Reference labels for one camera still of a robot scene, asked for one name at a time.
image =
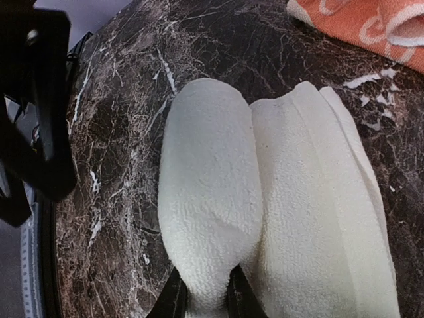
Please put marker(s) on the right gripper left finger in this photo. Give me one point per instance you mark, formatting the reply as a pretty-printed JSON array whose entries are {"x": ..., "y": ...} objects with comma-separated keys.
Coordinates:
[{"x": 172, "y": 300}]

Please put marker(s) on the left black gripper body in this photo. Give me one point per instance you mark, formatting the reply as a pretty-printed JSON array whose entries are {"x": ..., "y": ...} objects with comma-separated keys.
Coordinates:
[{"x": 34, "y": 45}]

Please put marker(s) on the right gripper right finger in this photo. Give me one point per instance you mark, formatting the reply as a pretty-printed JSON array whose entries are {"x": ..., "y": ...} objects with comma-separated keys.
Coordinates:
[{"x": 241, "y": 300}]

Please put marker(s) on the cream white towel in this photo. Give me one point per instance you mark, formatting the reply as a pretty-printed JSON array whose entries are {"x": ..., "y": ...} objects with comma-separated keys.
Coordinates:
[{"x": 282, "y": 188}]

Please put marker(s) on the orange patterned towel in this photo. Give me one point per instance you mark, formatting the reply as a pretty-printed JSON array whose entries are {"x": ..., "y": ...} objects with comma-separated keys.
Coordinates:
[{"x": 393, "y": 29}]

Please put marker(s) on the black front rail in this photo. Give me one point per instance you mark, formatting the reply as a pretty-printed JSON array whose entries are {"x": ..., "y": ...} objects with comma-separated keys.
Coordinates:
[{"x": 51, "y": 290}]

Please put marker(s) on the white slotted cable duct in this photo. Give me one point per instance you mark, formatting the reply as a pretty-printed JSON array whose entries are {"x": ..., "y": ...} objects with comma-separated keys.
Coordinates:
[{"x": 31, "y": 274}]

